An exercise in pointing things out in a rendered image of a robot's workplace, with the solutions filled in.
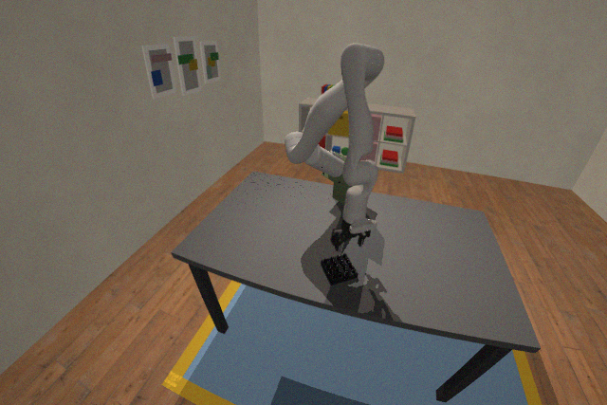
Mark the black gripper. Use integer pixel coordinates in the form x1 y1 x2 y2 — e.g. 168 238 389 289
331 217 371 252

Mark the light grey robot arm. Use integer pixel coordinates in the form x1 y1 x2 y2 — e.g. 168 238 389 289
285 44 384 233

